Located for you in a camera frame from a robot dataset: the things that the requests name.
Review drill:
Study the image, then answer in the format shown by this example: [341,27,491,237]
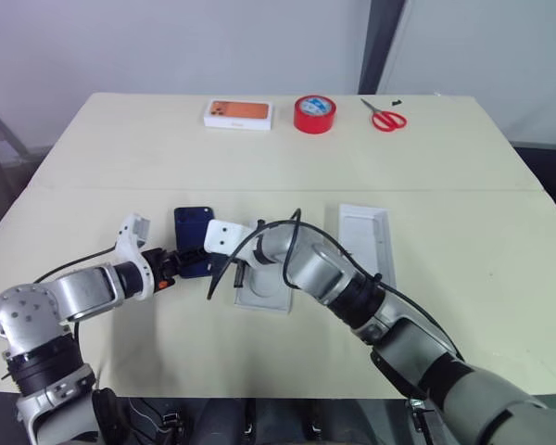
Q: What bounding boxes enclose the white box lid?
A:
[337,203,398,289]

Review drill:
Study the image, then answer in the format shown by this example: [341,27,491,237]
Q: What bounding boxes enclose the red tape roll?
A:
[292,94,337,136]

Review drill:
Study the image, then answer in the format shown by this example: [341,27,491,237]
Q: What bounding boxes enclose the white box with orange phone print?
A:
[202,97,276,134]

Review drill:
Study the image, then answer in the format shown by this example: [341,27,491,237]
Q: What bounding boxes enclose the white box base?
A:
[233,261,295,317]

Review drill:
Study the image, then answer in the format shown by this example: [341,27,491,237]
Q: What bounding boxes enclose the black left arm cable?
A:
[32,245,120,285]

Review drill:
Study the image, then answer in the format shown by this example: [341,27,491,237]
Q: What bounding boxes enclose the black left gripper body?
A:
[143,248,183,292]

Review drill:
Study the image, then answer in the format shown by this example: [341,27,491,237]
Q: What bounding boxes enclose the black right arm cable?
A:
[206,208,465,365]

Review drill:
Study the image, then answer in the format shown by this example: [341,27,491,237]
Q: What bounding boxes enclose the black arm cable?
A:
[32,245,120,285]
[206,208,465,365]

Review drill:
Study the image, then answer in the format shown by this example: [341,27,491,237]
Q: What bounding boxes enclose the dark blue phone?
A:
[172,206,217,280]

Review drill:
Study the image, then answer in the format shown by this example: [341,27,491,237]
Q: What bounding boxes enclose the red-handled scissors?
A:
[360,97,409,134]

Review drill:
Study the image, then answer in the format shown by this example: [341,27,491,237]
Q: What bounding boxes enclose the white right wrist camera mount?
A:
[203,219,257,269]

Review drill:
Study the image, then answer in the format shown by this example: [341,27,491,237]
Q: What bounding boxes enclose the dark rounded shapes under table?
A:
[92,388,427,445]

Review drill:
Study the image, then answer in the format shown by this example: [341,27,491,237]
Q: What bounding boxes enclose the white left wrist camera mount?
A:
[112,212,158,303]

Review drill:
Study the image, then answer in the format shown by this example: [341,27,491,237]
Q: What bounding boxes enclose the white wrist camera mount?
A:
[203,219,257,269]
[112,212,158,303]

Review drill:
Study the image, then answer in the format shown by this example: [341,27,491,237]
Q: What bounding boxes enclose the dark slanted frame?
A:
[0,95,53,245]

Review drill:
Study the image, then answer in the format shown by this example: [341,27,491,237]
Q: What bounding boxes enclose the dark vertical post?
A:
[357,0,408,96]

